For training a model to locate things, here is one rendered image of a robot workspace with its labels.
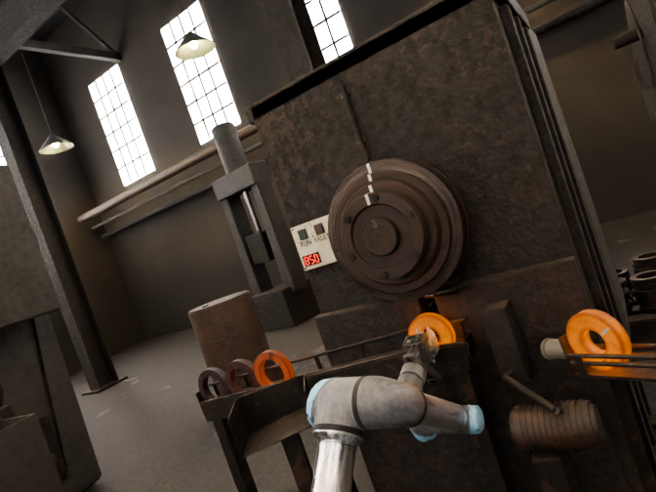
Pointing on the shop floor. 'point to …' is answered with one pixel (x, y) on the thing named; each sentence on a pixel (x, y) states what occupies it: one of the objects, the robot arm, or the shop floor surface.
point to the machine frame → (455, 22)
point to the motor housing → (556, 439)
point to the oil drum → (230, 334)
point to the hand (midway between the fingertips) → (430, 334)
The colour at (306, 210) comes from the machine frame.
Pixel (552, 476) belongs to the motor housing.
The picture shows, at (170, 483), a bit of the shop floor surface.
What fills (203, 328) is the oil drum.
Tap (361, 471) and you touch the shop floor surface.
